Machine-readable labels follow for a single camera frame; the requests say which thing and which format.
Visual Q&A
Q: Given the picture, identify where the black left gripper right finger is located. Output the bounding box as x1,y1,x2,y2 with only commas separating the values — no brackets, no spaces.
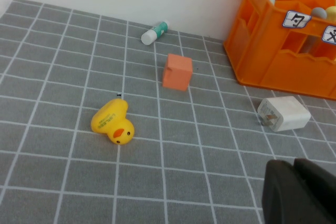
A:
293,157,336,224

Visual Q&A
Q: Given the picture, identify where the yellow rubber duck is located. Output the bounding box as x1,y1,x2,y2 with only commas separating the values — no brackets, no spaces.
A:
91,98,135,145

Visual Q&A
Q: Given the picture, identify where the grey plastic spoon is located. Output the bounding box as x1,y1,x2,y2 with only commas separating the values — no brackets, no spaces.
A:
311,7,328,20

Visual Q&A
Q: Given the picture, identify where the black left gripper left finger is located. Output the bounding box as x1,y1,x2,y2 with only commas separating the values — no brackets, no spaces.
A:
261,159,329,224

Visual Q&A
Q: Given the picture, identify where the orange plastic cutlery crate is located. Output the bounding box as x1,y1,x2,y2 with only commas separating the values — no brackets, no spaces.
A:
223,0,336,101

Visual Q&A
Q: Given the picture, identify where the white green glue stick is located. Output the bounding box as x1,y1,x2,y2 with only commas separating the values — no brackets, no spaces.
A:
141,20,169,46

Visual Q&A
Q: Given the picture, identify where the grey white-grid tablecloth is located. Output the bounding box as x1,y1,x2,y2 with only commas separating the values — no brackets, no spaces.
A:
0,0,336,224

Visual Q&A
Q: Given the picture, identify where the white handwritten paper label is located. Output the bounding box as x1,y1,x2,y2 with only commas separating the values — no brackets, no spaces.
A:
282,10,312,29
321,25,336,45

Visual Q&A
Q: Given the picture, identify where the salmon foam cube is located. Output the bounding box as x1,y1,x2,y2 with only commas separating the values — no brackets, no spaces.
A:
162,53,193,92

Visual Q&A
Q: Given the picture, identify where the white USB charger plug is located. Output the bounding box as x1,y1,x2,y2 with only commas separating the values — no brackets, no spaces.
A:
257,95,312,132

